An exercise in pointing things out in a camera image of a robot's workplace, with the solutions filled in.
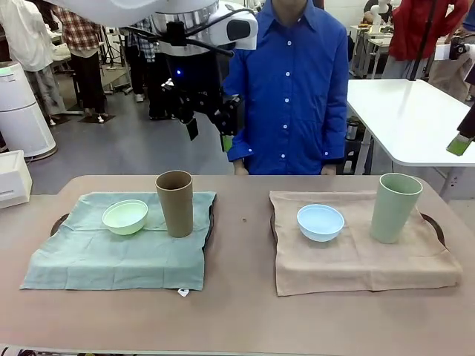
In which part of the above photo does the white foam box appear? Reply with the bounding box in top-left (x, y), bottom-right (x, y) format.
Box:
top-left (0, 150), bottom-right (33, 211)

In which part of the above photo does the person in red plaid shirt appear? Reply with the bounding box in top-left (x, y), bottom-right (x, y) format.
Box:
top-left (51, 5), bottom-right (109, 120)

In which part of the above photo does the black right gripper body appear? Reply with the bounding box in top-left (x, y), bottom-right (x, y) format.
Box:
top-left (456, 105), bottom-right (475, 142)

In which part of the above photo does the person in red jacket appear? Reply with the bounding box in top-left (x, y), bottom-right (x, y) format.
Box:
top-left (381, 0), bottom-right (475, 103)

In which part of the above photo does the teal cloth mat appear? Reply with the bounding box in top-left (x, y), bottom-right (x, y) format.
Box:
top-left (19, 191), bottom-right (218, 297)

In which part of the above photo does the person's right forearm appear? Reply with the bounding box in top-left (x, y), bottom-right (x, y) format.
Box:
top-left (226, 122), bottom-right (261, 164)

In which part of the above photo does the light blue bowl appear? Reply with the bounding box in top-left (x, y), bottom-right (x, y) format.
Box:
top-left (296, 203), bottom-right (345, 243)

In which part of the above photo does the white air purifier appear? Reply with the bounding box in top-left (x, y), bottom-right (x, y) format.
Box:
top-left (0, 62), bottom-right (59, 160)

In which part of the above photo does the pale green bowl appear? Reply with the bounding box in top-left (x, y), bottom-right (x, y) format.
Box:
top-left (102, 200), bottom-right (149, 237)

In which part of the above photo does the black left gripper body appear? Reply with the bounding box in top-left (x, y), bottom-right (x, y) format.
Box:
top-left (161, 77), bottom-right (224, 124)

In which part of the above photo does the person in white coat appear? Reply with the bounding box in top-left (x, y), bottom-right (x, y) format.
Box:
top-left (0, 0), bottom-right (61, 125)

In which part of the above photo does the dark brown handled tray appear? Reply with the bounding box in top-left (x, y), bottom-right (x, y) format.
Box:
top-left (269, 211), bottom-right (446, 248)
top-left (50, 198), bottom-right (216, 257)

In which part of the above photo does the person's left forearm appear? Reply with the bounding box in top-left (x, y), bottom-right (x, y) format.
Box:
top-left (318, 111), bottom-right (350, 168)

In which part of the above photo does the white side table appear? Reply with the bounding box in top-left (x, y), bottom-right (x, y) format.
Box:
top-left (347, 79), bottom-right (475, 203)

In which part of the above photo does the person in blue plaid shirt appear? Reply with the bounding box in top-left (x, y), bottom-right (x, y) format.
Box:
top-left (124, 22), bottom-right (179, 120)

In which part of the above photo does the brown tall cup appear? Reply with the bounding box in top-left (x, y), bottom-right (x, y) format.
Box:
top-left (154, 170), bottom-right (194, 239)

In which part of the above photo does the beige cloth mat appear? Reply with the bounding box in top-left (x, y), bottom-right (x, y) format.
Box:
top-left (269, 190), bottom-right (464, 297)

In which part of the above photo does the light green tall cup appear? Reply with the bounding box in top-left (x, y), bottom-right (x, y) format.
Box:
top-left (369, 172), bottom-right (424, 245)

